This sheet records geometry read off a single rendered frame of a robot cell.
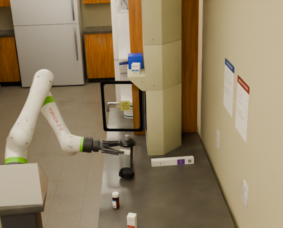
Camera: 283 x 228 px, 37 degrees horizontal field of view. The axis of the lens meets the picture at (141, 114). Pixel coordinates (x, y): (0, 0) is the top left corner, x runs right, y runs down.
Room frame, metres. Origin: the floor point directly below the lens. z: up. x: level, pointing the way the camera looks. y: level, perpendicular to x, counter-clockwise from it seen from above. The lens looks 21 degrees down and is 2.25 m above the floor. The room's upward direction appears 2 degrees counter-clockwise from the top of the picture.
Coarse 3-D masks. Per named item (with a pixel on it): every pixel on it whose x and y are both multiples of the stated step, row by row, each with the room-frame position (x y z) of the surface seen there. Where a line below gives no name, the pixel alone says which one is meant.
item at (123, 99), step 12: (108, 84) 2.95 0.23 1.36; (120, 84) 2.94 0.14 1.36; (132, 84) 2.93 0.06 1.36; (108, 96) 2.95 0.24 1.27; (120, 96) 2.94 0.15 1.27; (132, 96) 2.93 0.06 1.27; (120, 108) 2.94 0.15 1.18; (132, 108) 2.93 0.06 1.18; (108, 120) 2.95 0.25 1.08; (120, 120) 2.94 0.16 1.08; (132, 120) 2.93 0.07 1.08
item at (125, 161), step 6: (120, 144) 2.29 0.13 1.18; (132, 144) 2.29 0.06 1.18; (132, 150) 2.30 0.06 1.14; (120, 156) 2.30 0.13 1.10; (126, 156) 2.28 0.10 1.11; (132, 156) 2.30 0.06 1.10; (120, 162) 2.30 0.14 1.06; (126, 162) 2.28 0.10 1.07; (132, 162) 2.30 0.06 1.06; (120, 168) 2.30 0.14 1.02; (126, 168) 2.28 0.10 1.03; (132, 168) 2.30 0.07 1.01
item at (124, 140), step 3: (126, 135) 2.32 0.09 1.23; (129, 135) 2.33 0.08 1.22; (123, 138) 2.34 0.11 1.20; (126, 138) 2.32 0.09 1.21; (129, 138) 2.33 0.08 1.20; (120, 141) 2.31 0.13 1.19; (123, 141) 2.30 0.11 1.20; (126, 141) 2.31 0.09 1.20; (129, 141) 2.31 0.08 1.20; (132, 141) 2.31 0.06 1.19; (123, 144) 2.29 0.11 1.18; (126, 144) 2.28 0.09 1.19; (129, 144) 2.29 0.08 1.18
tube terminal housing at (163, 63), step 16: (144, 48) 2.62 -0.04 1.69; (160, 48) 2.62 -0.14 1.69; (176, 48) 2.72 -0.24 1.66; (144, 64) 2.69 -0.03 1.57; (160, 64) 2.62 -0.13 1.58; (176, 64) 2.72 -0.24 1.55; (160, 80) 2.62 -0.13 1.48; (176, 80) 2.72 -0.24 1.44; (144, 96) 2.91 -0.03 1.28; (160, 96) 2.62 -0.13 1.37; (176, 96) 2.72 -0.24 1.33; (160, 112) 2.62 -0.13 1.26; (176, 112) 2.72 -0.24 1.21; (160, 128) 2.62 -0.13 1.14; (176, 128) 2.72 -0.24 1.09; (160, 144) 2.62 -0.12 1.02; (176, 144) 2.72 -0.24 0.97
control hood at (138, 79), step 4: (128, 68) 2.83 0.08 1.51; (128, 72) 2.72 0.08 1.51; (140, 72) 2.71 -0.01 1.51; (144, 72) 2.72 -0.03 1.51; (128, 76) 2.62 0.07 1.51; (132, 76) 2.62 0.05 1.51; (136, 76) 2.62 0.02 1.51; (140, 76) 2.62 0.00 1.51; (144, 76) 2.62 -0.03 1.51; (132, 80) 2.61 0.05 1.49; (136, 80) 2.61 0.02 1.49; (140, 80) 2.61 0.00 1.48; (144, 80) 2.62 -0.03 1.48; (136, 84) 2.61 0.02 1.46; (140, 84) 2.61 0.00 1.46; (144, 84) 2.62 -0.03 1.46; (140, 88) 2.61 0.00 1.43; (144, 88) 2.62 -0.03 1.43
